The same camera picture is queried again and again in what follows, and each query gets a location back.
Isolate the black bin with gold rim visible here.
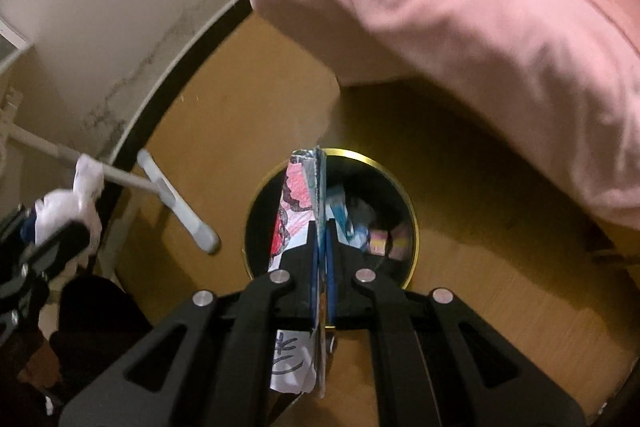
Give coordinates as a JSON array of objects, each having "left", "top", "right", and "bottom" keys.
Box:
[{"left": 243, "top": 148, "right": 420, "bottom": 290}]

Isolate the dark cloth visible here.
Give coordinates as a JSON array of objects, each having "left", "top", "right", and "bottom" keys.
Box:
[{"left": 50, "top": 274, "right": 156, "bottom": 403}]

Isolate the white printed face mask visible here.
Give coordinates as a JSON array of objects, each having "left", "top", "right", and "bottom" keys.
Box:
[{"left": 34, "top": 154, "right": 106, "bottom": 268}]

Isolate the red white printed packet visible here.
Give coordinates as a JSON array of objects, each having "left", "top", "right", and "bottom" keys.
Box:
[{"left": 268, "top": 147, "right": 333, "bottom": 395}]

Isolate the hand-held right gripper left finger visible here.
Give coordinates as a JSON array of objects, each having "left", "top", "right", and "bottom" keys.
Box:
[{"left": 59, "top": 219, "right": 321, "bottom": 427}]

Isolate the pink cushion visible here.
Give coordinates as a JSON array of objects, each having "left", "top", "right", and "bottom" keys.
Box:
[{"left": 250, "top": 0, "right": 640, "bottom": 233}]

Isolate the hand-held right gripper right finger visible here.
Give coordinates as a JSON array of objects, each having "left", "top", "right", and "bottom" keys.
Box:
[{"left": 325, "top": 218, "right": 586, "bottom": 427}]

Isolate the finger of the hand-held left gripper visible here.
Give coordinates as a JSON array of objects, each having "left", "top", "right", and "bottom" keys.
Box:
[
  {"left": 0, "top": 204, "right": 38, "bottom": 248},
  {"left": 22, "top": 219, "right": 92, "bottom": 280}
]

